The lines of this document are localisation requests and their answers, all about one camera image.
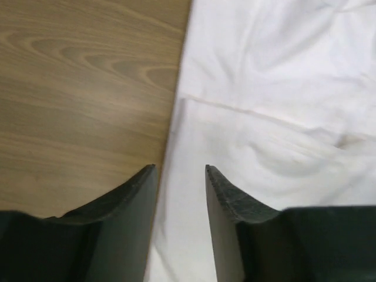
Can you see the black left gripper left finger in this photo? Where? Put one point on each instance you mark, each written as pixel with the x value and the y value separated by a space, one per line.
pixel 106 239

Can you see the white t shirt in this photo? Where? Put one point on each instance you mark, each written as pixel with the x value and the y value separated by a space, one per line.
pixel 280 97

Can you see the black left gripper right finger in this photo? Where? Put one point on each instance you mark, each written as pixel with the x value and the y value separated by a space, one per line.
pixel 254 242

